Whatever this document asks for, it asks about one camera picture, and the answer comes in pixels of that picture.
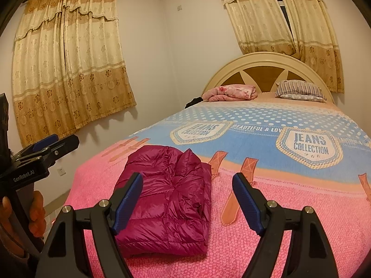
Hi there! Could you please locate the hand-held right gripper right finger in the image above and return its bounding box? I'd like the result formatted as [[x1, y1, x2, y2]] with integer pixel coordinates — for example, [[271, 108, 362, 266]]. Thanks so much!
[[232, 172, 339, 278]]

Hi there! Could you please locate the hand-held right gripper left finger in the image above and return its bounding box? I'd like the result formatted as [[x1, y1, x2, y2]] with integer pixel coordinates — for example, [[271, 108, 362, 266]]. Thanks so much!
[[35, 172, 144, 278]]

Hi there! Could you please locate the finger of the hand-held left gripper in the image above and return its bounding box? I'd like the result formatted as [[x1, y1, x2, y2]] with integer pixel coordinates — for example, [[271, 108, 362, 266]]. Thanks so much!
[[13, 134, 59, 159], [17, 135, 80, 169]]

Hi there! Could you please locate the magenta quilted down jacket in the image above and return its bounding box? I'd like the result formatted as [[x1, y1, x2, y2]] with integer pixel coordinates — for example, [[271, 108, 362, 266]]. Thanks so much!
[[114, 145, 213, 258]]

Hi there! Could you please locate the person's left forearm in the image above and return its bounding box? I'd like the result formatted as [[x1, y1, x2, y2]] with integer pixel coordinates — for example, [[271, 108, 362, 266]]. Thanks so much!
[[0, 232, 41, 278]]

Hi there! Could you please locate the person's left hand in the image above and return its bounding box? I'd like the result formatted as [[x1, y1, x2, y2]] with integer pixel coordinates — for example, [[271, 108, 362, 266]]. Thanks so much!
[[0, 190, 47, 249]]

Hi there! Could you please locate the bed with cream headboard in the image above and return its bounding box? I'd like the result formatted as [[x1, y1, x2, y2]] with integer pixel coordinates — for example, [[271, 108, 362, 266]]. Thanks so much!
[[62, 101, 371, 278]]

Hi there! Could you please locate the wide beige floral curtain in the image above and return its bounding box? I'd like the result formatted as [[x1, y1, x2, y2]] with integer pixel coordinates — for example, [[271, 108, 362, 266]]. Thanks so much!
[[12, 0, 137, 148]]

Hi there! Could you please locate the peach bed sheet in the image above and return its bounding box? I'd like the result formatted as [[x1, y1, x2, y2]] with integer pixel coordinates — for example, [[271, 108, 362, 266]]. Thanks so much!
[[185, 96, 342, 114]]

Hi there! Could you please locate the folded pink floral blanket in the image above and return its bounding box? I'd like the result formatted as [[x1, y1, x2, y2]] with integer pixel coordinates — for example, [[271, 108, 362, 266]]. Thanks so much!
[[202, 84, 258, 102]]

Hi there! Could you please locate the dark cloth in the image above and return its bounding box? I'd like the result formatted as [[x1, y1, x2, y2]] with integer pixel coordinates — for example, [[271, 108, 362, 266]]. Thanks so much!
[[185, 96, 205, 109]]

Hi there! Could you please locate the striped pillow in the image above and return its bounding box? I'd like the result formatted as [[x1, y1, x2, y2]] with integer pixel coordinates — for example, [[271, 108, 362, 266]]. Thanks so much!
[[275, 79, 327, 102]]

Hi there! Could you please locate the cream wooden headboard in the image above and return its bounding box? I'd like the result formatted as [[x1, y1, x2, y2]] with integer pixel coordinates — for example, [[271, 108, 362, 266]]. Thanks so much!
[[201, 51, 335, 103]]

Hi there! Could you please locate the beige floral curtain panel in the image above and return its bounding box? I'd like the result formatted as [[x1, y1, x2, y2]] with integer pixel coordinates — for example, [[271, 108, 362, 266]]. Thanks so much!
[[214, 0, 299, 57], [272, 0, 345, 93]]

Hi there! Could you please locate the dark window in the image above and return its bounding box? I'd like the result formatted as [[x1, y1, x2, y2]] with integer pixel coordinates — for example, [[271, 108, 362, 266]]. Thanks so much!
[[267, 0, 295, 40]]

